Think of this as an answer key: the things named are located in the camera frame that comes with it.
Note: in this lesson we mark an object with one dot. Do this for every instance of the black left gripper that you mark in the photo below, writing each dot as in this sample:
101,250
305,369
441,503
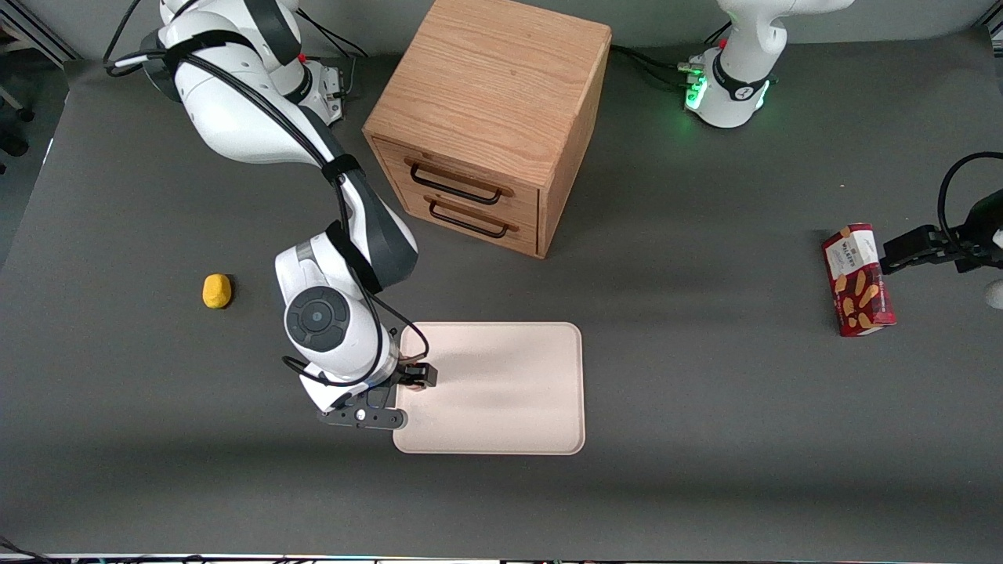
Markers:
957,243

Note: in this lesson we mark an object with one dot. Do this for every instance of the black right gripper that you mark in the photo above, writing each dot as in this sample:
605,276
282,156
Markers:
415,374

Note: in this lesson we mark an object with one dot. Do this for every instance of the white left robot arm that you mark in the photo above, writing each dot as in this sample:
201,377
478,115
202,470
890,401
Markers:
736,86

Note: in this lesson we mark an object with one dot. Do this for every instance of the beige plastic tray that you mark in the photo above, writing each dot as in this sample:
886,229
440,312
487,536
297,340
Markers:
501,392

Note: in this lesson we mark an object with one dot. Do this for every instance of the red shortbread cookie box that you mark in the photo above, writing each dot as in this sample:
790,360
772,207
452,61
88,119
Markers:
858,290

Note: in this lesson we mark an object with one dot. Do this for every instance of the yellow lemon toy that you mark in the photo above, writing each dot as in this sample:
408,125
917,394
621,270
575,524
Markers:
217,291

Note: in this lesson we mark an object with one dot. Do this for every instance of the wooden two-drawer cabinet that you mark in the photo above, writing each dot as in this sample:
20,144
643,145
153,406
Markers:
486,86

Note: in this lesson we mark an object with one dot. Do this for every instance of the black office chair base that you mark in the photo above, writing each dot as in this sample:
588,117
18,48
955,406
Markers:
23,115

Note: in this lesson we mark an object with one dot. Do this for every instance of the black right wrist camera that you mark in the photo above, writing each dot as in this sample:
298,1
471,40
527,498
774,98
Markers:
360,417

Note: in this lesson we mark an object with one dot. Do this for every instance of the aluminium frame bar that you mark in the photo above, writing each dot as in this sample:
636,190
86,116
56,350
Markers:
39,39

